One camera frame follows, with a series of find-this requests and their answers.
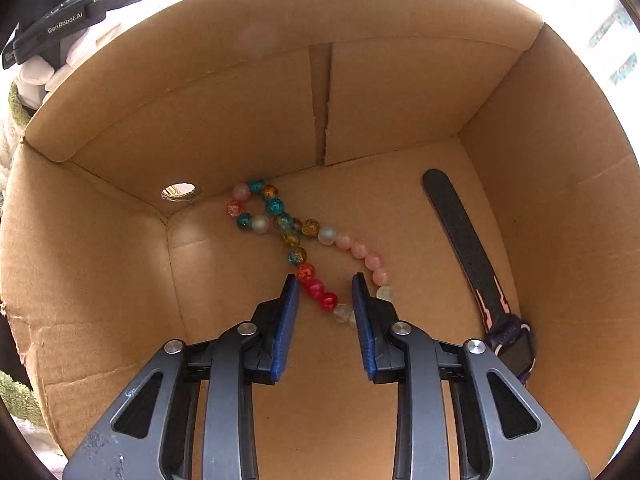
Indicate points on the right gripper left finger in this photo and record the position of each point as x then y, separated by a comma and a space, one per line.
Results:
148, 431

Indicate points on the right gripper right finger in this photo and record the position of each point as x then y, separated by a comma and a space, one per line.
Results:
501, 431

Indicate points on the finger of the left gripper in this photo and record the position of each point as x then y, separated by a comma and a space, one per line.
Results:
100, 0

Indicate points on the brown cardboard box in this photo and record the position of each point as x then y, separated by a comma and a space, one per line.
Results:
115, 236

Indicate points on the white gloved hand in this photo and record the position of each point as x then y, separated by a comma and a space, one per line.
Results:
42, 74

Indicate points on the black wrist watch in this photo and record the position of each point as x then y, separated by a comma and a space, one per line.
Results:
509, 337

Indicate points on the green fluffy cloth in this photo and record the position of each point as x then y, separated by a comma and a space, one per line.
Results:
20, 401

